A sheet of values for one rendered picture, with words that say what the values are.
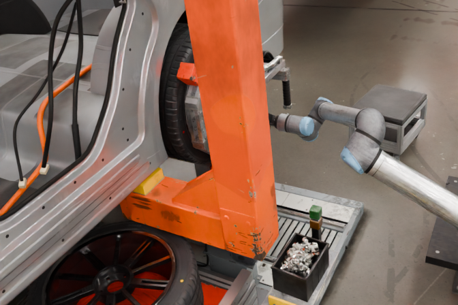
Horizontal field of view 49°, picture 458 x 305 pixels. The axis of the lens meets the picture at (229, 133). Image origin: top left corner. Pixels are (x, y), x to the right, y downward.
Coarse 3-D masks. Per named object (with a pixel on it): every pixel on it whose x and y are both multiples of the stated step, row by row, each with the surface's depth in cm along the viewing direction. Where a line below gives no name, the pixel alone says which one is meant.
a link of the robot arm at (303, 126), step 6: (288, 120) 247; (294, 120) 246; (300, 120) 245; (306, 120) 244; (312, 120) 246; (288, 126) 247; (294, 126) 245; (300, 126) 244; (306, 126) 243; (312, 126) 248; (288, 132) 250; (294, 132) 247; (300, 132) 245; (306, 132) 244; (312, 132) 249
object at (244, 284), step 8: (240, 272) 201; (248, 272) 200; (240, 280) 197; (248, 280) 199; (232, 288) 194; (240, 288) 194; (248, 288) 200; (224, 296) 191; (232, 296) 191; (240, 296) 194; (248, 296) 201; (224, 304) 188; (232, 304) 189; (240, 304) 195
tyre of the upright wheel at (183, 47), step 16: (176, 32) 222; (176, 48) 213; (176, 64) 209; (160, 80) 211; (176, 80) 208; (160, 96) 211; (176, 96) 208; (160, 112) 212; (176, 112) 210; (176, 128) 213; (176, 144) 219; (192, 144) 225; (192, 160) 228; (208, 160) 239
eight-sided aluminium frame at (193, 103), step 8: (192, 88) 210; (192, 96) 210; (192, 104) 208; (200, 104) 209; (192, 112) 213; (200, 112) 211; (192, 120) 214; (200, 120) 212; (192, 128) 215; (200, 128) 213; (192, 136) 218; (200, 136) 215; (200, 144) 218; (208, 144) 220; (208, 152) 230
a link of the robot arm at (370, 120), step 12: (312, 108) 257; (324, 108) 245; (336, 108) 234; (348, 108) 224; (372, 108) 208; (324, 120) 257; (336, 120) 232; (348, 120) 218; (360, 120) 204; (372, 120) 200; (372, 132) 198; (384, 132) 201
